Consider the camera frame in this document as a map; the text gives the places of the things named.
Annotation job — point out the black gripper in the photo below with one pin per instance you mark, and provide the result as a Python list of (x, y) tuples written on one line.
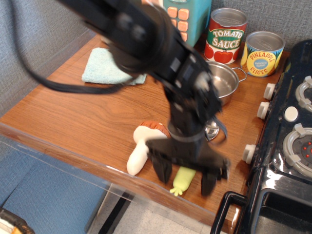
[(196, 155)]

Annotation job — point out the yellow handled metal spoon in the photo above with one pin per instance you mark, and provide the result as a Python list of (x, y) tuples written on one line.
[(185, 175)]

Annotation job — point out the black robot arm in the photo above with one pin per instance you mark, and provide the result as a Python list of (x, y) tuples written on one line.
[(142, 39)]

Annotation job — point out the plush mushroom toy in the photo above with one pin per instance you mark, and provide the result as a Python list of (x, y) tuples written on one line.
[(147, 130)]

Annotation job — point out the light blue rag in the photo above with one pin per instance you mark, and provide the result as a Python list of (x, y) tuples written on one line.
[(101, 69)]

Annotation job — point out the black toy stove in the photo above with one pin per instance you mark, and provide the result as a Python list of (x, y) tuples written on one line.
[(279, 193)]

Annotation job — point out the small steel pot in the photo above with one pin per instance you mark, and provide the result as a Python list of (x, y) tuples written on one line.
[(225, 79)]

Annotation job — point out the clear acrylic barrier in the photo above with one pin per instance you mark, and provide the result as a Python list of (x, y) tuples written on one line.
[(56, 198)]

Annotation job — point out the pineapple slices can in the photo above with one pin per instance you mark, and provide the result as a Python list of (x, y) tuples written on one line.
[(262, 53)]

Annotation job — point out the tomato sauce can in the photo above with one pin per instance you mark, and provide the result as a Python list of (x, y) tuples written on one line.
[(225, 33)]

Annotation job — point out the teal toy microwave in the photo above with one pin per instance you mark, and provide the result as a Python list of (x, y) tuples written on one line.
[(190, 17)]

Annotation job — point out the orange object at corner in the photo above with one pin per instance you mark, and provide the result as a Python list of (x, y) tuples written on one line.
[(13, 224)]

